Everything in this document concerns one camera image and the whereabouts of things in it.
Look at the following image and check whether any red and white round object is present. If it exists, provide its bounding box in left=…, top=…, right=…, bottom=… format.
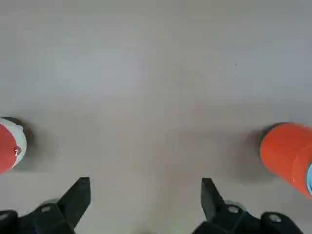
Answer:
left=0, top=117, right=27, bottom=175

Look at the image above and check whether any red can-shaped trash bin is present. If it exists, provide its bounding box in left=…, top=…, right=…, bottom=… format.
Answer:
left=259, top=122, right=312, bottom=199

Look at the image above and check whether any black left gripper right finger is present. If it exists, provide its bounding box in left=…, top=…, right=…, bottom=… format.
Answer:
left=190, top=177, right=305, bottom=234

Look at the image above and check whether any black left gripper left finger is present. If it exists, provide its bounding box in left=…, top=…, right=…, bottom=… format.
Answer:
left=0, top=176, right=92, bottom=234

